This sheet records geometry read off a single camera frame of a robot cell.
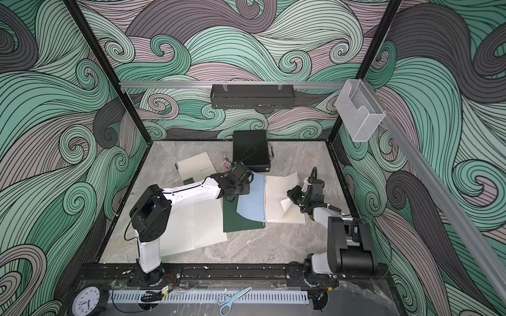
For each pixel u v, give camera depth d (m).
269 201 0.92
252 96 0.89
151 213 0.48
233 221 0.89
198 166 1.08
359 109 0.78
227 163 1.06
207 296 0.70
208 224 0.87
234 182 0.69
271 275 0.74
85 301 0.66
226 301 0.67
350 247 0.44
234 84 0.93
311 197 0.71
